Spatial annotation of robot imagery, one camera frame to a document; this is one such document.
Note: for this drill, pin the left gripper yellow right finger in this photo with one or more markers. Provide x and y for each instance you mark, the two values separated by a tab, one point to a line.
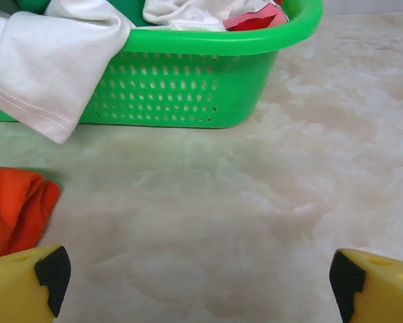
386	292

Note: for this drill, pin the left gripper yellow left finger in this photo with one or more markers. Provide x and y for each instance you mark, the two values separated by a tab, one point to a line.
12	289

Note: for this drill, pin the orange t-shirt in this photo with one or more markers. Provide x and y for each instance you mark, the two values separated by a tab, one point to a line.
9	208

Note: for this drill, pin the green plastic laundry basket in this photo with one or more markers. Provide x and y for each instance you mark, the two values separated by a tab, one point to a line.
174	87

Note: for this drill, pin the green t-shirt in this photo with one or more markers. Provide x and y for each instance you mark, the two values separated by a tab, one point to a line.
33	5

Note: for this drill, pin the white t-shirt with red print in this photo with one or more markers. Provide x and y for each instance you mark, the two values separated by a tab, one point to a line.
248	20

